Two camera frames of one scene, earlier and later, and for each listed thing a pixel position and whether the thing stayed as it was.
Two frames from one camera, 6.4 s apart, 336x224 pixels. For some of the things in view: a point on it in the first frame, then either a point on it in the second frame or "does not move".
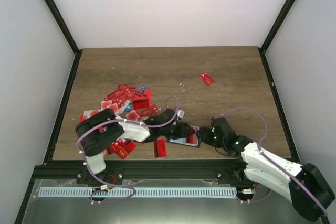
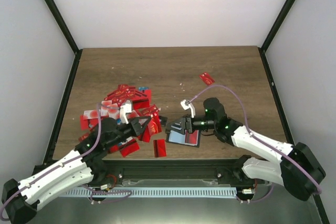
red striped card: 192,138 does not move
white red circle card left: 88,113 does not move
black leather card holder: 192,139 does not move
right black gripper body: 217,142 -> 190,128
